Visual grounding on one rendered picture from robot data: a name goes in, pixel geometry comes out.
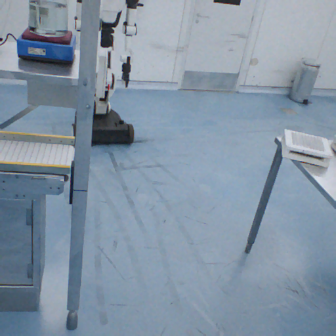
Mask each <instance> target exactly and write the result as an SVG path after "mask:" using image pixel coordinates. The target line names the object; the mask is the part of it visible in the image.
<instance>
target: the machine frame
mask: <svg viewBox="0 0 336 336"><path fill-rule="evenodd" d="M100 7H101V0H82V3H81V31H80V45H79V73H78V88H77V115H76V130H75V157H74V172H73V200H72V227H71V242H70V265H69V269H68V297H67V310H70V311H69V312H68V315H67V321H66V327H67V329H68V330H75V329H77V327H78V314H77V311H76V310H79V299H80V289H81V270H82V269H83V250H84V240H85V221H86V210H87V192H88V182H89V163H90V153H91V144H92V133H93V115H94V105H95V85H96V66H97V56H98V36H99V26H100Z"/></svg>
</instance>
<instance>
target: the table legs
mask: <svg viewBox="0 0 336 336"><path fill-rule="evenodd" d="M282 159H283V157H282V150H281V149H280V147H279V146H278V147H277V150H276V153H275V156H274V158H273V161H272V165H271V167H270V171H269V174H268V177H267V180H266V183H265V187H264V190H263V193H262V196H261V198H260V201H259V204H258V207H257V211H256V214H255V218H254V220H253V224H252V226H251V230H250V233H249V236H248V239H247V241H248V242H247V246H245V252H246V253H247V254H249V253H250V251H251V248H252V245H253V244H254V243H255V238H256V236H257V232H258V230H259V226H260V225H261V222H262V219H263V216H264V212H265V210H266V206H267V204H268V200H269V197H270V194H271V191H272V188H273V185H274V183H275V181H276V177H277V175H278V171H279V168H280V165H281V162H282Z"/></svg>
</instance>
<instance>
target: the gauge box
mask: <svg viewBox="0 0 336 336"><path fill-rule="evenodd" d="M27 104H33V105H40V106H55V107H63V108H77V96H76V92H75V90H74V89H73V88H72V87H69V86H68V85H64V84H57V83H45V82H37V81H27Z"/></svg>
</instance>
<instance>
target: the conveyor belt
mask: <svg viewBox="0 0 336 336"><path fill-rule="evenodd" d="M73 160H74V147H73V146H70V145H61V144H43V143H34V142H25V141H15V140H0V161H15V162H25V163H46V164H57V165H70V174H71V163H72V161H73ZM51 174H57V175H68V176H69V179H68V180H67V181H64V182H69V181H70V174H58V173H51Z"/></svg>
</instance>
